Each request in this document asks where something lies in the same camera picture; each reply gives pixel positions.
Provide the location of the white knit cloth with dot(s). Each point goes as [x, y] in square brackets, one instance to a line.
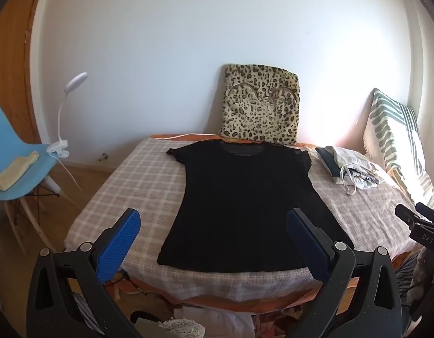
[181, 329]

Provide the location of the plaid beige blanket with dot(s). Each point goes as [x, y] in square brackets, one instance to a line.
[132, 183]

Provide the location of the black t-shirt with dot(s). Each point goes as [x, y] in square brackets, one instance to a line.
[238, 200]

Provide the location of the leopard print cushion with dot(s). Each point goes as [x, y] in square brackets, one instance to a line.
[259, 112]

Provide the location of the orange floral bed sheet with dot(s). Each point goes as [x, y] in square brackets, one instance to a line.
[238, 305]

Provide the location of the grey striped cloth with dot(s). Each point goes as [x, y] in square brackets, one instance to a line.
[83, 310]

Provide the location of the metal door stop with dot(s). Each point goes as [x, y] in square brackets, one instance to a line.
[104, 156]

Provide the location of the white clip lamp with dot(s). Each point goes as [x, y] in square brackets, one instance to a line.
[76, 80]

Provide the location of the green striped white pillow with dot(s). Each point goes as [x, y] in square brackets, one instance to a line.
[393, 130]

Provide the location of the wooden door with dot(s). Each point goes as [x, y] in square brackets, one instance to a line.
[12, 60]

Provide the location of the pale yellow cloth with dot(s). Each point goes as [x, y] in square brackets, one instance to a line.
[12, 174]

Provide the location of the blue chair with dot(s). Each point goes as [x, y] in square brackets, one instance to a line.
[12, 141]

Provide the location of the dark teal cloth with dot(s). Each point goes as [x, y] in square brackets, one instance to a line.
[327, 162]

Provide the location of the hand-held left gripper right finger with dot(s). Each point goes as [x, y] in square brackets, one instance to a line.
[305, 243]

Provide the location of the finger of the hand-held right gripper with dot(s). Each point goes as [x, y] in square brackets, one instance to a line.
[428, 209]
[412, 214]

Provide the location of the person's right hand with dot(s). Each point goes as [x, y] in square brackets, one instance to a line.
[420, 266]

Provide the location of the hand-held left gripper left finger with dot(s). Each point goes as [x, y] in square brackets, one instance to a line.
[120, 243]

